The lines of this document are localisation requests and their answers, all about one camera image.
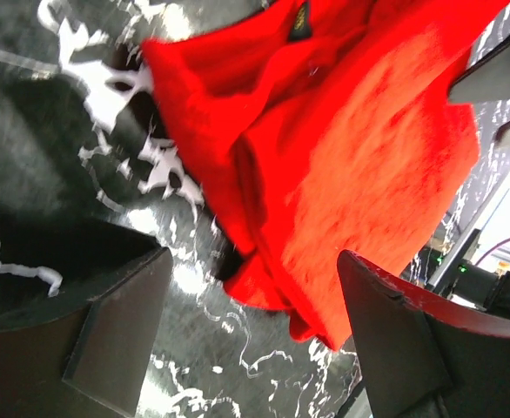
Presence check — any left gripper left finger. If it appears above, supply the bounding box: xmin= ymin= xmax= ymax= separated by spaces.
xmin=0 ymin=221 xmax=172 ymax=417

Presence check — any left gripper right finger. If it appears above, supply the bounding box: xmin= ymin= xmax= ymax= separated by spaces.
xmin=338 ymin=251 xmax=510 ymax=417

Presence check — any bright red t-shirt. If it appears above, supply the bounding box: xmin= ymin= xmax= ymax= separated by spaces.
xmin=141 ymin=1 xmax=505 ymax=350

